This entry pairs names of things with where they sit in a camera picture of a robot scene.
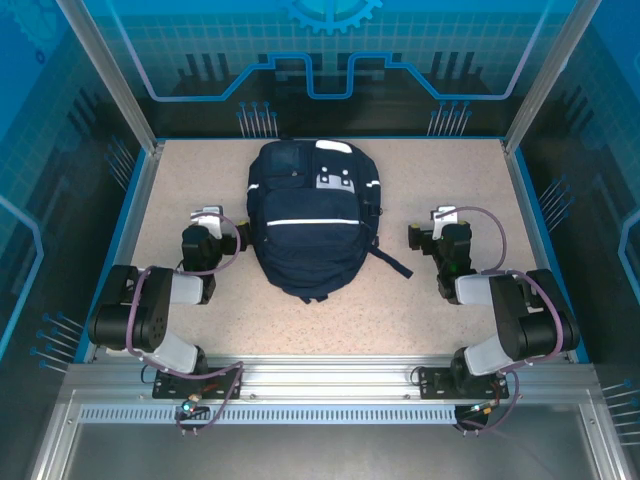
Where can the navy blue backpack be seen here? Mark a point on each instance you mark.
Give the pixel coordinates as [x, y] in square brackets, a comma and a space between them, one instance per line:
[310, 250]

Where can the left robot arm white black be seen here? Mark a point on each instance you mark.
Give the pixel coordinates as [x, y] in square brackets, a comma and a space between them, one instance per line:
[185, 290]

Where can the yellow power connector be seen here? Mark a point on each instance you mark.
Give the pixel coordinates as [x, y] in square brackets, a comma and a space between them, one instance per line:
[482, 409]
[190, 404]

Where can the aluminium side rail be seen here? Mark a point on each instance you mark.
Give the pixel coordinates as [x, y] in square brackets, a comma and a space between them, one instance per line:
[139, 210]
[526, 210]

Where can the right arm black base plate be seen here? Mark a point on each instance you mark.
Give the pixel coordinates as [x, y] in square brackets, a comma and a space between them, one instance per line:
[432, 385]

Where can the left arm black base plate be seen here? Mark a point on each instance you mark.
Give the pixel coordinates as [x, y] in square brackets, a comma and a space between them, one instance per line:
[225, 387]

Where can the aluminium cross rail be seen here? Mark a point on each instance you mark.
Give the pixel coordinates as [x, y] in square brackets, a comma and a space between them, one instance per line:
[325, 375]

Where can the aluminium frame post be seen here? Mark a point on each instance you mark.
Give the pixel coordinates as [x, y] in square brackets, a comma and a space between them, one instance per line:
[124, 85]
[549, 75]

